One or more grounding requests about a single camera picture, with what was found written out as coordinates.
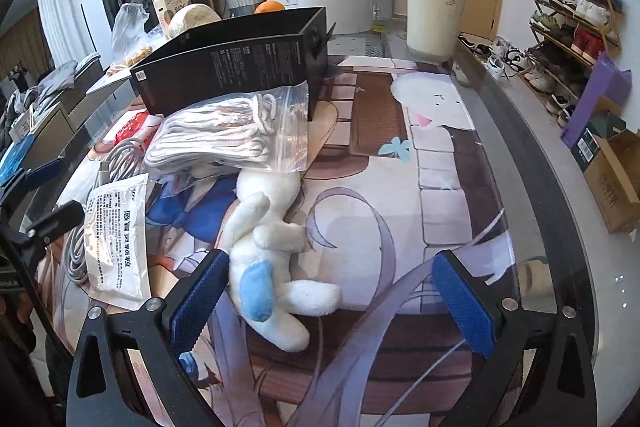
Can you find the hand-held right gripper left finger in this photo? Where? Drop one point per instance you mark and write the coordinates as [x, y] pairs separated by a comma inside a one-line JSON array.
[[200, 297]]

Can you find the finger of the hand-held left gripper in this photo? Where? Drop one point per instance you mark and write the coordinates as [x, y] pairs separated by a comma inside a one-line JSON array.
[[55, 219], [37, 172]]

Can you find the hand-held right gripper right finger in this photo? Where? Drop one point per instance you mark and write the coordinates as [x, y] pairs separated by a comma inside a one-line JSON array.
[[465, 302]]

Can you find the white printed medicine packet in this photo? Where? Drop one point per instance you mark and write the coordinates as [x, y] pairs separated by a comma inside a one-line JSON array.
[[115, 242]]

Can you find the white plush toy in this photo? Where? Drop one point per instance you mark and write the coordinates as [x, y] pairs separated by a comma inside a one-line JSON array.
[[260, 257]]

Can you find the red and white packet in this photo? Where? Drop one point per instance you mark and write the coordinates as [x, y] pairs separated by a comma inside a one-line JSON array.
[[132, 127]]

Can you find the black cardboard box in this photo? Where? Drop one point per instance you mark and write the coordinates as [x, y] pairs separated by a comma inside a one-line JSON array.
[[225, 57]]

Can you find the blue plastic packet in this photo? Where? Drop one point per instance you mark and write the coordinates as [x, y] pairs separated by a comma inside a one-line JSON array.
[[12, 162]]

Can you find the grey clothes pile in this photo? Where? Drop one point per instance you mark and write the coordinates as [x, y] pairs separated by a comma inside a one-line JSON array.
[[60, 79]]

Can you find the white side table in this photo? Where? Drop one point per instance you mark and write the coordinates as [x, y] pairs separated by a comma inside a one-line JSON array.
[[107, 82]]

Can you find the printed desk mat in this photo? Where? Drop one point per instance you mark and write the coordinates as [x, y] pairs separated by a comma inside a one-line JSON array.
[[380, 217]]

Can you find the clear plastic bag of kumquats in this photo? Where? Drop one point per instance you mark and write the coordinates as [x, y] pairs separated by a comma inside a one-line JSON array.
[[127, 27]]

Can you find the brown cardboard box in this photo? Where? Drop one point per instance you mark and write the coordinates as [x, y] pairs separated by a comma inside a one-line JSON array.
[[615, 192]]

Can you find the dark green box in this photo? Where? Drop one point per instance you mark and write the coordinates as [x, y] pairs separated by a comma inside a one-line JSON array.
[[587, 149]]

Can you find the printed fruit carton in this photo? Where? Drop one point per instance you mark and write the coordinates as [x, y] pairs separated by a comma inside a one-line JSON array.
[[170, 2]]

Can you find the white yarn ball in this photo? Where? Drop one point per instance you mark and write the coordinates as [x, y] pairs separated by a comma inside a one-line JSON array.
[[192, 19]]

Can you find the purple board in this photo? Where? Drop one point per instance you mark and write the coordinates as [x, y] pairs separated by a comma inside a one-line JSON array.
[[600, 102]]

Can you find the white sneakers on floor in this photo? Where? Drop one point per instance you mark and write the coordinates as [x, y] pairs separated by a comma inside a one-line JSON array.
[[502, 59]]

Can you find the woven basket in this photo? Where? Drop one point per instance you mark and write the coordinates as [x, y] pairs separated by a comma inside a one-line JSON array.
[[245, 2]]

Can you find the orange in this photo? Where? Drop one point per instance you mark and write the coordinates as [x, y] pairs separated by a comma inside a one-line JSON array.
[[269, 8]]

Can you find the cream tumbler cup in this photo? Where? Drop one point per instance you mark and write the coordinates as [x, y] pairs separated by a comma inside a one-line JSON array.
[[435, 17]]

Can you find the shoe rack with shoes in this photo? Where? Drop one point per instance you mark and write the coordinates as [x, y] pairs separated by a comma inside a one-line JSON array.
[[575, 22]]

